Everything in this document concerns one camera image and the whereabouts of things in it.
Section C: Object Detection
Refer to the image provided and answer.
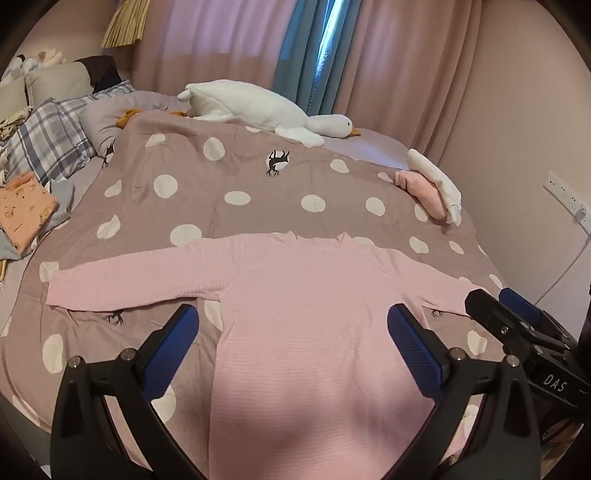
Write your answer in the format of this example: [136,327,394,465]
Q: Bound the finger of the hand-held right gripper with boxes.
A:
[465,290,522,342]
[501,287,543,325]

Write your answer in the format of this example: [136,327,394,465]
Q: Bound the grey quilted pillow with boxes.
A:
[78,90,190,160]

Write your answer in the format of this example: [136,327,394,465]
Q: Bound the white goose plush toy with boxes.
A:
[177,79,362,147]

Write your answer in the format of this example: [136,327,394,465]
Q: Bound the beige pillow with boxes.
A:
[0,61,95,121]

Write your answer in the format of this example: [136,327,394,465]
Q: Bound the folded pink garment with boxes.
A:
[394,170,448,221]

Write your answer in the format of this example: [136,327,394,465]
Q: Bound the white plush toys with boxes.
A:
[0,48,65,84]

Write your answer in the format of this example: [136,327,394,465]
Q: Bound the pink curtain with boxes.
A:
[131,0,296,104]
[337,0,485,158]

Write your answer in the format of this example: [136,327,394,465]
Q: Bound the folded white garment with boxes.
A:
[406,148,463,226]

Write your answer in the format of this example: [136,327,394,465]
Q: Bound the brown polka dot blanket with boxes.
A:
[0,113,506,462]

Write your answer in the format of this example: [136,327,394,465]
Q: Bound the pink striped long-sleeve shirt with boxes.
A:
[46,232,502,480]

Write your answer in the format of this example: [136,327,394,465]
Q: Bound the brown plush piece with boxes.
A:
[115,108,141,130]

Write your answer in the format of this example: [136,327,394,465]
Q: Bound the white wall socket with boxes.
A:
[542,171,591,215]

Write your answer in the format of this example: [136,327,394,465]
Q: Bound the white cable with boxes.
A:
[501,208,591,289]

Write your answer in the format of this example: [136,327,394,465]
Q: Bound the blue curtain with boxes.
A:
[272,0,363,118]

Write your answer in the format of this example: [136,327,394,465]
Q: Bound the patterned beige cloth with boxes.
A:
[0,106,31,141]

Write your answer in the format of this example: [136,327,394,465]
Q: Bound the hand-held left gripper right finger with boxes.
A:
[387,304,548,480]

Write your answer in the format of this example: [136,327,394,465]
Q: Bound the orange printed folded cloth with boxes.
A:
[0,173,60,254]

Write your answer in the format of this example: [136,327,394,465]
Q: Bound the blue plaid pillow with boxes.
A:
[4,79,137,188]

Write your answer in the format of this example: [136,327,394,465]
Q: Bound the dark clothing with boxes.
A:
[76,55,123,93]

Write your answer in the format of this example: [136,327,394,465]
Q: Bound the straw fan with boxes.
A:
[100,0,151,48]

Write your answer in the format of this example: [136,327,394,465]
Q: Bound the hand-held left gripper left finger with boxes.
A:
[50,304,206,480]

